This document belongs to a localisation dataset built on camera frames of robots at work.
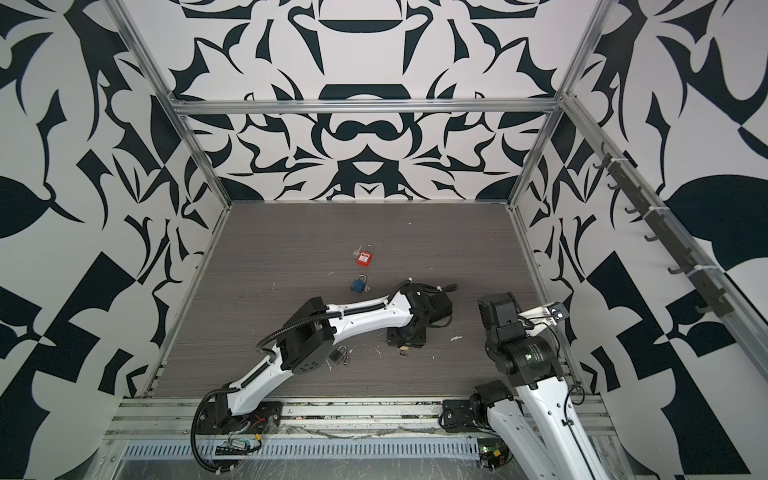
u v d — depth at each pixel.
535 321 0.59
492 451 0.71
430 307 0.65
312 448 0.71
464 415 0.74
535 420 0.46
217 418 0.64
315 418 0.76
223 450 0.73
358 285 0.97
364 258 1.02
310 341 0.53
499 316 0.53
